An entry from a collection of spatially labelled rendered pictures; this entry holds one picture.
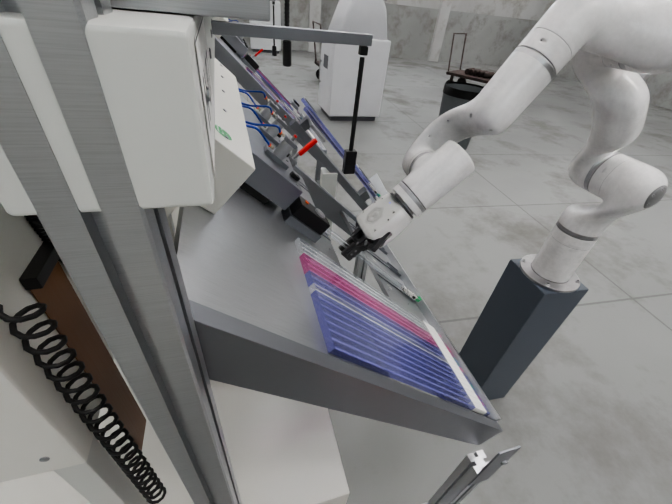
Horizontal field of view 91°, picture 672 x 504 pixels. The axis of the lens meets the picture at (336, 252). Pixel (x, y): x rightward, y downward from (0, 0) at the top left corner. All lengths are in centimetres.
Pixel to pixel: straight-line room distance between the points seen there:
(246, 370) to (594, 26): 77
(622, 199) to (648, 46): 41
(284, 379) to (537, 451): 151
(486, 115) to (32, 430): 76
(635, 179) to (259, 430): 109
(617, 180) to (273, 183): 90
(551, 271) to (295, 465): 96
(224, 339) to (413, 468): 130
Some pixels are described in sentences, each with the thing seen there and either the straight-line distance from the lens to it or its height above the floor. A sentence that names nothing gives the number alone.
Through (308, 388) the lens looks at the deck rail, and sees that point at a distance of 39.
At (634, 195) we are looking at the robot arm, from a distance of 113.
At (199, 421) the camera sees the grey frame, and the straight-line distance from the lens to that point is 32.
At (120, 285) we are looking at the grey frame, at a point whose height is 126.
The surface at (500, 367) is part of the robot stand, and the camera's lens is 155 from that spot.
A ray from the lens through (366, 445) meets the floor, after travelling 152.
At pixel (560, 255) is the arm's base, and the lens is 126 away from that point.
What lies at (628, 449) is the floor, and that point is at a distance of 204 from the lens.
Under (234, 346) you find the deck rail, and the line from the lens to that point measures 31.
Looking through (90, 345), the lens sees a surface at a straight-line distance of 46.
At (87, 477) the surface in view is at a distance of 52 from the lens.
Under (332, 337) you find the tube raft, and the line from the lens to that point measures 41.
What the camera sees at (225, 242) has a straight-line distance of 41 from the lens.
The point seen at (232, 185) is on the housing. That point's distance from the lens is 42.
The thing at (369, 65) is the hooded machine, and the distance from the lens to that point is 489.
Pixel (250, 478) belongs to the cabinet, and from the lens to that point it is 82.
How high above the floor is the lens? 139
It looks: 38 degrees down
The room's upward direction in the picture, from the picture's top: 7 degrees clockwise
